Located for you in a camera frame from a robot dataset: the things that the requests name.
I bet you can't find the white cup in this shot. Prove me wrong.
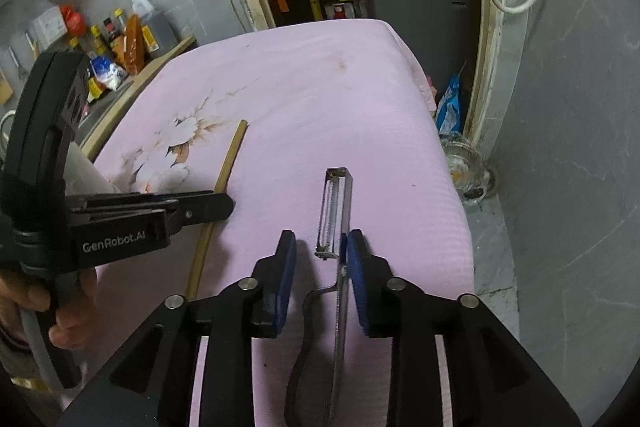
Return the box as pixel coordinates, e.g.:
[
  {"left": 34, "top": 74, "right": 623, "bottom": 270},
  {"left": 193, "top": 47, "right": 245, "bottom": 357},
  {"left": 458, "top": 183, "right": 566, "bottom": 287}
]
[{"left": 62, "top": 142, "right": 121, "bottom": 198}]

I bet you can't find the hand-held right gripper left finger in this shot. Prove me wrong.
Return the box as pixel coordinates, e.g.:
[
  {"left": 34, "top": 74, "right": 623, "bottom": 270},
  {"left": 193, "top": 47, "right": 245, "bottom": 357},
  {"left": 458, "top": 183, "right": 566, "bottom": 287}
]
[{"left": 57, "top": 230, "right": 297, "bottom": 427}]

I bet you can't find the glass jar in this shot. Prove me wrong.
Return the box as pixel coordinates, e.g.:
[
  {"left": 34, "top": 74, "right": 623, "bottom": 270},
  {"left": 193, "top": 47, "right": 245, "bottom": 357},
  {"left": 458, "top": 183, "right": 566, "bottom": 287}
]
[{"left": 442, "top": 132, "right": 497, "bottom": 204}]

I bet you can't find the person's left hand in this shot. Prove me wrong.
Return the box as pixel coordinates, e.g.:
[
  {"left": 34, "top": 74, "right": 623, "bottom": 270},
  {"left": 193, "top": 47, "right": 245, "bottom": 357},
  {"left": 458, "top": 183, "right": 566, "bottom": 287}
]
[{"left": 0, "top": 267, "right": 99, "bottom": 350}]

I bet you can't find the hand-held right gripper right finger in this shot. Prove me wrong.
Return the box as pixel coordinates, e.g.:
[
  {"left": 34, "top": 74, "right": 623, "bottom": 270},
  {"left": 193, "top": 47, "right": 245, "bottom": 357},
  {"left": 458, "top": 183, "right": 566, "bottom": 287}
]
[{"left": 345, "top": 229, "right": 582, "bottom": 427}]

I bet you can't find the wooden chopstick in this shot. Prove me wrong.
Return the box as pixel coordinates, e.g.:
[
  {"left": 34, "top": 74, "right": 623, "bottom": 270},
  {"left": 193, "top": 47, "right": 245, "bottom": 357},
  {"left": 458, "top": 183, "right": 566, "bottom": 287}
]
[{"left": 186, "top": 120, "right": 248, "bottom": 300}]

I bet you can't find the metal peeler with loop handle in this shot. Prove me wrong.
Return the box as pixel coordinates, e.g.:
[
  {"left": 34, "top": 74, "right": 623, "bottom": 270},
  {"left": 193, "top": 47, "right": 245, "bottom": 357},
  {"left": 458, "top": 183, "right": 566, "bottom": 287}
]
[{"left": 284, "top": 167, "right": 354, "bottom": 427}]

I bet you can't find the grey cable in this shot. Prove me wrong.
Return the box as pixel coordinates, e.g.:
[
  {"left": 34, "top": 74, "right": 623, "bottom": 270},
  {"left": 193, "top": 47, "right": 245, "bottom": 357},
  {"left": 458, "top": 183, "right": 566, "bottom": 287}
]
[{"left": 20, "top": 307, "right": 67, "bottom": 390}]

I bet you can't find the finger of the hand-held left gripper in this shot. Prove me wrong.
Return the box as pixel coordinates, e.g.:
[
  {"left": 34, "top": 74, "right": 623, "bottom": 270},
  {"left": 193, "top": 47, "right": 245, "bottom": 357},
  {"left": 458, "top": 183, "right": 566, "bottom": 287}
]
[{"left": 67, "top": 190, "right": 235, "bottom": 228}]

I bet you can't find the dark bottle red cap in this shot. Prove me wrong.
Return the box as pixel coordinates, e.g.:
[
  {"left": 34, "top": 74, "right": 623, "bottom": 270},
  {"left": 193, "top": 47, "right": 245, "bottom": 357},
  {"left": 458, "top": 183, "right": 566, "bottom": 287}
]
[{"left": 103, "top": 18, "right": 124, "bottom": 52}]

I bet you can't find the orange bag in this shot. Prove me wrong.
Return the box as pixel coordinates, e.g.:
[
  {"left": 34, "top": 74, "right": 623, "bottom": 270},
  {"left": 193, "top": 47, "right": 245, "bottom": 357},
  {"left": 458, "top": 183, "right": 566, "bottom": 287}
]
[{"left": 123, "top": 14, "right": 147, "bottom": 76}]

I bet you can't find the large dark jug white cap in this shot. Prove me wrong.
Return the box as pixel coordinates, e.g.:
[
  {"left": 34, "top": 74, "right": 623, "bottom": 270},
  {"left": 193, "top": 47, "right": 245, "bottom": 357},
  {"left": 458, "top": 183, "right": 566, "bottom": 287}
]
[{"left": 131, "top": 0, "right": 179, "bottom": 54}]

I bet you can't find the pink floral tablecloth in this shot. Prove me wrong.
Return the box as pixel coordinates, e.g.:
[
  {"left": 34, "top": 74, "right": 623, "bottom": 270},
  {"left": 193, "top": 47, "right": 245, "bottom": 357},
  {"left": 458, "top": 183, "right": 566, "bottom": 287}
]
[{"left": 60, "top": 19, "right": 476, "bottom": 427}]

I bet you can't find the yellow sauce bottle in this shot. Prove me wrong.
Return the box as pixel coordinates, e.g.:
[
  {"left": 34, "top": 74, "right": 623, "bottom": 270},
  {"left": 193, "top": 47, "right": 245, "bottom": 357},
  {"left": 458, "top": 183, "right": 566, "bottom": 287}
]
[{"left": 90, "top": 25, "right": 109, "bottom": 56}]

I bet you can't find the blue and white packet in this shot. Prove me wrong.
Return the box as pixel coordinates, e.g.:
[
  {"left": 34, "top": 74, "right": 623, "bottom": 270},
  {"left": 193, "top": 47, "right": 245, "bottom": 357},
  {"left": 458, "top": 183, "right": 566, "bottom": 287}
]
[{"left": 90, "top": 57, "right": 129, "bottom": 90}]

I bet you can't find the blue plastic packet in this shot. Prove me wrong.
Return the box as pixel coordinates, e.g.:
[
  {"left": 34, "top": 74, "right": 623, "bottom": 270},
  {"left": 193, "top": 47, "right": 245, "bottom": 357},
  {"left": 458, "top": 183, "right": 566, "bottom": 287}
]
[{"left": 436, "top": 76, "right": 464, "bottom": 134}]

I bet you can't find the red bag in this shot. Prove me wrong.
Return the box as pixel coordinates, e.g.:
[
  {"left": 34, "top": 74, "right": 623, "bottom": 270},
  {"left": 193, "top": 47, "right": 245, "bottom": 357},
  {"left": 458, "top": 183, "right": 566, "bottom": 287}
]
[{"left": 60, "top": 4, "right": 84, "bottom": 36}]

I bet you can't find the grey cabinet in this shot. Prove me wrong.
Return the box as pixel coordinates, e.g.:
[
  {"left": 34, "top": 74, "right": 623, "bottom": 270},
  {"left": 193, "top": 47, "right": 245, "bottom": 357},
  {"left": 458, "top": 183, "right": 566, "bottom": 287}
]
[{"left": 362, "top": 0, "right": 483, "bottom": 82}]

